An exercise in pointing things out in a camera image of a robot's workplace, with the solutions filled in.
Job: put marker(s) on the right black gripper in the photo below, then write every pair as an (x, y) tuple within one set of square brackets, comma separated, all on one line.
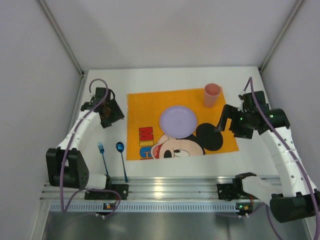
[(231, 118)]

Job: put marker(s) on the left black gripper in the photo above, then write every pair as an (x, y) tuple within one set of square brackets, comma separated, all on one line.
[(113, 113)]

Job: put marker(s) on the blue metal spoon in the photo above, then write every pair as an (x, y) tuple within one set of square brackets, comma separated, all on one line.
[(120, 148)]

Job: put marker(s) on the pink plastic cup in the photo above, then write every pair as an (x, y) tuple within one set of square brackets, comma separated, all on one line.
[(212, 92)]

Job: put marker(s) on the orange cartoon mouse placemat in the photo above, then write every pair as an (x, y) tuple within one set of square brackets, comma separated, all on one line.
[(146, 140)]

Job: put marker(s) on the purple plastic plate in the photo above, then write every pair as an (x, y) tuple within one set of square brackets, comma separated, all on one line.
[(178, 122)]

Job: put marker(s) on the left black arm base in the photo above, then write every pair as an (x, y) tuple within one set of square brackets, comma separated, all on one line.
[(117, 190)]

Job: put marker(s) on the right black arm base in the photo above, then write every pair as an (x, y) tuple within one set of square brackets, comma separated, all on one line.
[(234, 190)]

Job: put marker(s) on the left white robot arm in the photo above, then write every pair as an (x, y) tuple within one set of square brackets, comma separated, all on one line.
[(66, 161)]

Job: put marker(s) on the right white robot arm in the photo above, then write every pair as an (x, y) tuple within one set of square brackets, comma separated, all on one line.
[(293, 199)]

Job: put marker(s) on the blue metal fork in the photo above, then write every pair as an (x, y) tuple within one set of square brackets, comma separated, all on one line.
[(102, 152)]

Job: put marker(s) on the aluminium mounting rail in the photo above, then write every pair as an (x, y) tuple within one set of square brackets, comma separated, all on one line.
[(166, 188)]

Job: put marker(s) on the left aluminium frame post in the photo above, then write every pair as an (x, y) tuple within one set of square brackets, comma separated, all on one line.
[(60, 35)]

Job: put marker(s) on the aluminium frame post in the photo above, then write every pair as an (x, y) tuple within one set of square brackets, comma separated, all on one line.
[(60, 35), (298, 5)]

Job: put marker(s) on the perforated cable tray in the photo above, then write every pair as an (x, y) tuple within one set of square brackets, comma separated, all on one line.
[(163, 207)]

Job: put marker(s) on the right aluminium frame post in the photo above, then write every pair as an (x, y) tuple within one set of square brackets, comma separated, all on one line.
[(298, 5)]

